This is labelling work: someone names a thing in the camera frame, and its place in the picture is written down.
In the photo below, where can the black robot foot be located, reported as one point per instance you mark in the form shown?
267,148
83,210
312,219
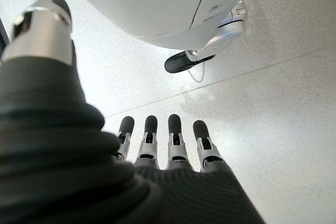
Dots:
183,62

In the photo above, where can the white robot leg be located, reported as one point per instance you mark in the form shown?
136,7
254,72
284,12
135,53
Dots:
147,6

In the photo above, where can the dark furniture edge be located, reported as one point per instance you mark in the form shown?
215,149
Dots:
3,37

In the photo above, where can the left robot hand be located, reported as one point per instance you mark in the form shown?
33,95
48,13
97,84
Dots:
65,155

